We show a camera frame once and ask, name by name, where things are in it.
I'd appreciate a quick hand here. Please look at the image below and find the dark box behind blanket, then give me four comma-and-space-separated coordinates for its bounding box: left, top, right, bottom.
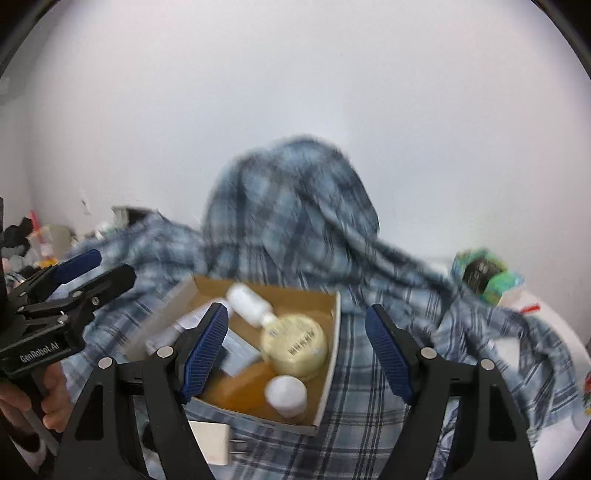
111, 206, 154, 229

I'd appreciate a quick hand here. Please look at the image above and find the grey small box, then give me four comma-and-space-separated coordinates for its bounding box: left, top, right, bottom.
218, 330, 262, 377

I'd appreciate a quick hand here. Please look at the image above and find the blue plaid blanket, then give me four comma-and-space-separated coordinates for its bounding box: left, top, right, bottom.
63, 138, 581, 479

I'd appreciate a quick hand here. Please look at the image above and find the white power adapter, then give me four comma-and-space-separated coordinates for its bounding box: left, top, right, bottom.
189, 421, 247, 466

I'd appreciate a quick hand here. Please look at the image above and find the person's left hand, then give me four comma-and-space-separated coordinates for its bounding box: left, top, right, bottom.
1, 363, 72, 434

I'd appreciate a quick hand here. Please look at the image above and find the orange soap bar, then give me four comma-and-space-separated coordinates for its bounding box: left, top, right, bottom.
200, 361, 276, 414

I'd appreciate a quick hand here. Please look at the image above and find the white cardboard tray box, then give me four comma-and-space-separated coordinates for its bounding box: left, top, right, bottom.
124, 276, 341, 436

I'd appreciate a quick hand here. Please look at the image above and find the small white capped bottle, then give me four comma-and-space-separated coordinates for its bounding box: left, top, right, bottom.
264, 375, 308, 419

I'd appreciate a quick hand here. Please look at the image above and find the floral printed box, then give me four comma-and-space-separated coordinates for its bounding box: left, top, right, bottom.
582, 372, 591, 417

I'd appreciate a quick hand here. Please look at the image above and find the cream round jar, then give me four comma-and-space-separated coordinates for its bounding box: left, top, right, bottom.
259, 313, 329, 381

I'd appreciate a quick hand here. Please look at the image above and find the white plastic bottle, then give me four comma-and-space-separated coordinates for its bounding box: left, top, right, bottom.
225, 283, 277, 328

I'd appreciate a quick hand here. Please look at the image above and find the green wrapped dark jar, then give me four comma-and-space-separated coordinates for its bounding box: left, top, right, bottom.
452, 248, 525, 306

